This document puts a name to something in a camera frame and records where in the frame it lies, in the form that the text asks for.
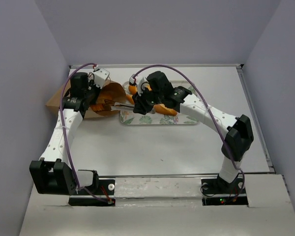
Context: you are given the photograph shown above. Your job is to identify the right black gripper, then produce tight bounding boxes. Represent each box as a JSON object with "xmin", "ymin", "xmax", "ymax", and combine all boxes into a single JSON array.
[{"xmin": 132, "ymin": 85, "xmax": 164, "ymax": 115}]

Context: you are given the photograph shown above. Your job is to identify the brown paper bag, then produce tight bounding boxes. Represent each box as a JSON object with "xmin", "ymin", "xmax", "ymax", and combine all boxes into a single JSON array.
[{"xmin": 45, "ymin": 80, "xmax": 126, "ymax": 120}]

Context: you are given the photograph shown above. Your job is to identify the metal kitchen tongs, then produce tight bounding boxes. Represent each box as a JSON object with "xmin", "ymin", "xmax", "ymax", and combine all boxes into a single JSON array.
[{"xmin": 103, "ymin": 99, "xmax": 155, "ymax": 115}]

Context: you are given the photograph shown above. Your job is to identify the long seeded fake baguette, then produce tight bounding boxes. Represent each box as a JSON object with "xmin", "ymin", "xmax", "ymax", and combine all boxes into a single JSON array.
[{"xmin": 153, "ymin": 104, "xmax": 177, "ymax": 116}]

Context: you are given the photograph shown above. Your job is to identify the ridged orange fake bread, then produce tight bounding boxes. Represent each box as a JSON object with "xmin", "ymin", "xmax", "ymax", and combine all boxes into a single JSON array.
[{"xmin": 90, "ymin": 99, "xmax": 114, "ymax": 116}]

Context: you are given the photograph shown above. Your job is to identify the pale crusty fake bread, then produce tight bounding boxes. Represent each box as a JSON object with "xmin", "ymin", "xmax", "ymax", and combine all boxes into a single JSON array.
[{"xmin": 126, "ymin": 85, "xmax": 137, "ymax": 105}]

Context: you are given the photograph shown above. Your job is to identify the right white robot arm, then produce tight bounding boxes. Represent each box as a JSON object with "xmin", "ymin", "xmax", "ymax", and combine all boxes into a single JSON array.
[{"xmin": 129, "ymin": 71, "xmax": 254, "ymax": 193}]

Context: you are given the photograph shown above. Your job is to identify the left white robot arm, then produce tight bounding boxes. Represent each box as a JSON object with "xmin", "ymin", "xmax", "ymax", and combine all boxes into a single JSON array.
[{"xmin": 29, "ymin": 70, "xmax": 109, "ymax": 195}]

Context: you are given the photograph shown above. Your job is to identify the floral leaf print tray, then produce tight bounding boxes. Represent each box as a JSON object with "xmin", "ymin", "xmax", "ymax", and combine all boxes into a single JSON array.
[{"xmin": 119, "ymin": 80, "xmax": 202, "ymax": 126}]

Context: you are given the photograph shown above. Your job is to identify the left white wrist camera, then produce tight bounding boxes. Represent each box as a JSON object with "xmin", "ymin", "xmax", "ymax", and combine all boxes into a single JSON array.
[{"xmin": 92, "ymin": 68, "xmax": 110, "ymax": 88}]

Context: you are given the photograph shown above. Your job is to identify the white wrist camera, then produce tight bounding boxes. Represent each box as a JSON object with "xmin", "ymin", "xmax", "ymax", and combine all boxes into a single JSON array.
[
  {"xmin": 129, "ymin": 75, "xmax": 151, "ymax": 96},
  {"xmin": 92, "ymin": 68, "xmax": 110, "ymax": 88}
]

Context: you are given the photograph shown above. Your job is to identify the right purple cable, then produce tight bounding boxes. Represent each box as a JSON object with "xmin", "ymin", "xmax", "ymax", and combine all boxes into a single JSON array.
[{"xmin": 132, "ymin": 64, "xmax": 245, "ymax": 205}]

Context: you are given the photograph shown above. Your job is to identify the purple cable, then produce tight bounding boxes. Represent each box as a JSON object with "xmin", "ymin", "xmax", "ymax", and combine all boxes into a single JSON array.
[
  {"xmin": 59, "ymin": 63, "xmax": 114, "ymax": 204},
  {"xmin": 132, "ymin": 64, "xmax": 245, "ymax": 205}
]

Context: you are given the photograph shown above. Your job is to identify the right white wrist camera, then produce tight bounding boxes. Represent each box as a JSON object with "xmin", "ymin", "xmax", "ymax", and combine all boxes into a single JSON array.
[{"xmin": 129, "ymin": 75, "xmax": 151, "ymax": 96}]

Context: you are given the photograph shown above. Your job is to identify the aluminium front rail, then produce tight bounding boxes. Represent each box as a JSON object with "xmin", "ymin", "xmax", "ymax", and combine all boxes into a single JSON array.
[{"xmin": 43, "ymin": 172, "xmax": 276, "ymax": 182}]

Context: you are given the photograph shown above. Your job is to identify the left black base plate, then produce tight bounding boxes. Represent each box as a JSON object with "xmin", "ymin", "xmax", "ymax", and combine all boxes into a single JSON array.
[{"xmin": 68, "ymin": 178, "xmax": 116, "ymax": 207}]

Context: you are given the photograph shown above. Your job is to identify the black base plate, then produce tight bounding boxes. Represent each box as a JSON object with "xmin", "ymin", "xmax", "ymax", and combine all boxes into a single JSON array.
[
  {"xmin": 68, "ymin": 178, "xmax": 116, "ymax": 207},
  {"xmin": 200, "ymin": 178, "xmax": 248, "ymax": 206}
]

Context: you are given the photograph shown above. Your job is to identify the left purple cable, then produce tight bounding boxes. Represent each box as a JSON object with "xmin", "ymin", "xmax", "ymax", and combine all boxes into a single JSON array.
[{"xmin": 59, "ymin": 63, "xmax": 114, "ymax": 204}]

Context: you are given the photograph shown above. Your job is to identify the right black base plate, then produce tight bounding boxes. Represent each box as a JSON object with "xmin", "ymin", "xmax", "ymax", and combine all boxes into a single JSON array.
[{"xmin": 200, "ymin": 178, "xmax": 248, "ymax": 206}]

